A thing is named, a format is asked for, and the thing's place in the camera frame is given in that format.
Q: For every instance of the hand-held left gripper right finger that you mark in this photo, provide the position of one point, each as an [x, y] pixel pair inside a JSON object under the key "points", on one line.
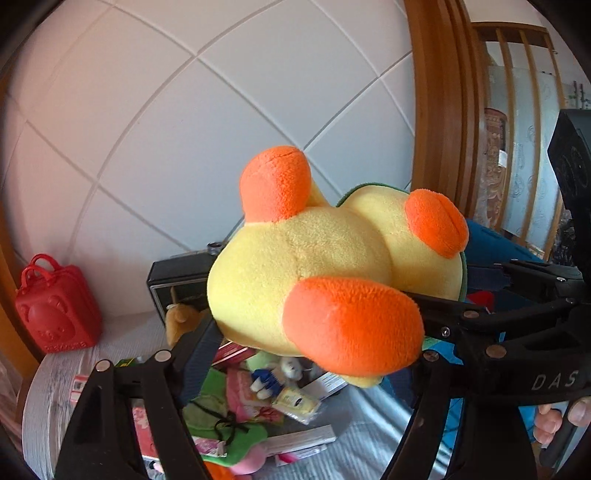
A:
{"points": [[494, 443]]}

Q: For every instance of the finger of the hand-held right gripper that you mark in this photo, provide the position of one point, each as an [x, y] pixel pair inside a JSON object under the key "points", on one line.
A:
{"points": [[531, 277], [461, 321]]}

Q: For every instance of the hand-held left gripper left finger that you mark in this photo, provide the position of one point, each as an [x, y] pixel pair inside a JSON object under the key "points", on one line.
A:
{"points": [[201, 360]]}

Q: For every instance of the long white box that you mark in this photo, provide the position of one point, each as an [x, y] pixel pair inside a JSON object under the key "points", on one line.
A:
{"points": [[300, 441]]}

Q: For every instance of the yellow and green plush toy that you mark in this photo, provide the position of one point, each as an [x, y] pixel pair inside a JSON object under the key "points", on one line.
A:
{"points": [[323, 267]]}

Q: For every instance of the person's right hand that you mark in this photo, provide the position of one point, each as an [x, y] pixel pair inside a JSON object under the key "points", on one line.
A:
{"points": [[547, 424]]}

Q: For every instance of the brown plush toy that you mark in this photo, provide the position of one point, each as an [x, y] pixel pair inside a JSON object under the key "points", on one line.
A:
{"points": [[182, 323]]}

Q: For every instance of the pink cloth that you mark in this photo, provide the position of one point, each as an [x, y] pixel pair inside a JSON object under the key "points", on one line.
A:
{"points": [[247, 397]]}

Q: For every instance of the small blue and white plush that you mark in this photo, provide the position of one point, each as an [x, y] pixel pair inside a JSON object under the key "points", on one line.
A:
{"points": [[267, 381]]}

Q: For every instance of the black box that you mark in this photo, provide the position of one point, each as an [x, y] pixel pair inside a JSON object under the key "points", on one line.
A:
{"points": [[180, 281]]}

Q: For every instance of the yellow and white packet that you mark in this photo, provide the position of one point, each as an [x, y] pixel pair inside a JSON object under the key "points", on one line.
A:
{"points": [[298, 404]]}

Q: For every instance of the rolled patterned carpet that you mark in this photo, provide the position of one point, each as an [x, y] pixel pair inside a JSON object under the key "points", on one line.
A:
{"points": [[494, 166]]}

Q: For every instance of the small red and white box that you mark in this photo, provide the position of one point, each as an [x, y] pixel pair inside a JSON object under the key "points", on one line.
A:
{"points": [[79, 386]]}

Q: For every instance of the frosted glass partition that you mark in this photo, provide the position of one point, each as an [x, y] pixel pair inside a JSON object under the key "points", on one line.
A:
{"points": [[531, 152]]}

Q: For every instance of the red bear-face case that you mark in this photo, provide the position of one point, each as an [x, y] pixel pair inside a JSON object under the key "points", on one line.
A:
{"points": [[57, 309]]}

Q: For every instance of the wooden door frame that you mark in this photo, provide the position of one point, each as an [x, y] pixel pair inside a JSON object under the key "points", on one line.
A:
{"points": [[443, 115]]}

